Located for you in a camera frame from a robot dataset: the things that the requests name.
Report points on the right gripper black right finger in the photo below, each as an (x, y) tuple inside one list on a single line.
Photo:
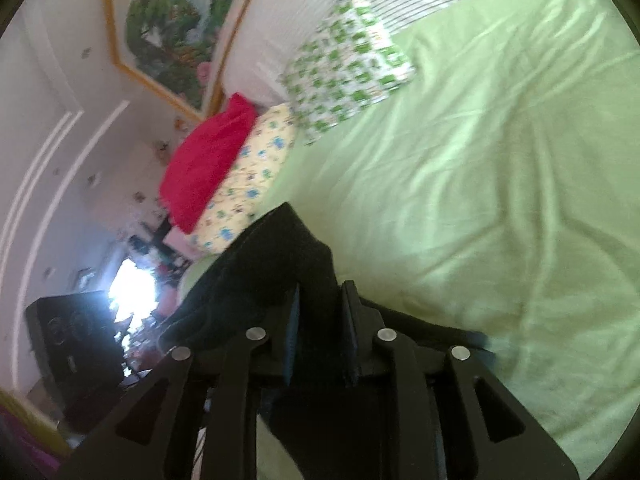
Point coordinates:
[(398, 405)]

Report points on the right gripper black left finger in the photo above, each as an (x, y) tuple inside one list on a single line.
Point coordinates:
[(258, 359)]

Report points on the black pants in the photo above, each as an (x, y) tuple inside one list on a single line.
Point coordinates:
[(316, 416)]

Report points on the green bed sheet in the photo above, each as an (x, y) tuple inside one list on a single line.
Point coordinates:
[(499, 192)]

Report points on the red pillow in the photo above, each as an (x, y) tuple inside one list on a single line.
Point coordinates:
[(202, 161)]

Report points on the yellow patterned pillow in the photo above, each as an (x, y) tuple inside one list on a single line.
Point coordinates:
[(234, 204)]

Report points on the green white patterned pillow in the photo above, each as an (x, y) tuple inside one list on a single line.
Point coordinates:
[(347, 65)]

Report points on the framed landscape painting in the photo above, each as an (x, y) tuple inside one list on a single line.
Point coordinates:
[(178, 49)]

